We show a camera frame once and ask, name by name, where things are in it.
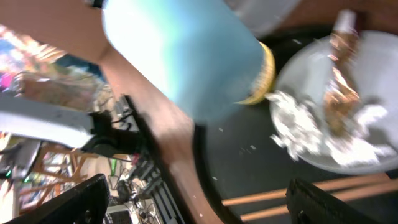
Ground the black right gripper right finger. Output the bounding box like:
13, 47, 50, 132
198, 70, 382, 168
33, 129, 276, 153
286, 179, 378, 224

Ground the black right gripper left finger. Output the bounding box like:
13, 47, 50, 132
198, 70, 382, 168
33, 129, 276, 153
7, 174, 110, 224

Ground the wooden chopstick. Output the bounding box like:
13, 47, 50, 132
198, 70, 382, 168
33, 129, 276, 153
221, 173, 392, 207
240, 179, 397, 222

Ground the white tissue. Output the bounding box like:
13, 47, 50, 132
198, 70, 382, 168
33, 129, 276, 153
265, 90, 397, 167

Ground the gold foil snack wrapper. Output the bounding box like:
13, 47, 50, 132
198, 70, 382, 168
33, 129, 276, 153
323, 9, 359, 137

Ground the yellow bowl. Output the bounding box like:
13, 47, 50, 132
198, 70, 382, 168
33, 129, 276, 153
236, 42, 275, 105

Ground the grey round plate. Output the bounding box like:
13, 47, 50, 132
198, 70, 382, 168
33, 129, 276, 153
274, 30, 397, 175

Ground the light blue cup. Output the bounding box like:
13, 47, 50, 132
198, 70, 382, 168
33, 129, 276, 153
102, 0, 265, 123

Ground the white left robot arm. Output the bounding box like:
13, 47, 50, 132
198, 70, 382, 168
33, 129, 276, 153
1, 93, 144, 157

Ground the round black tray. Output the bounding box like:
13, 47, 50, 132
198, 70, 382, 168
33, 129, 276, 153
192, 24, 398, 224

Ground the clear plastic bin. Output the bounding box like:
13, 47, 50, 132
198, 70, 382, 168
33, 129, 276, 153
224, 0, 301, 38

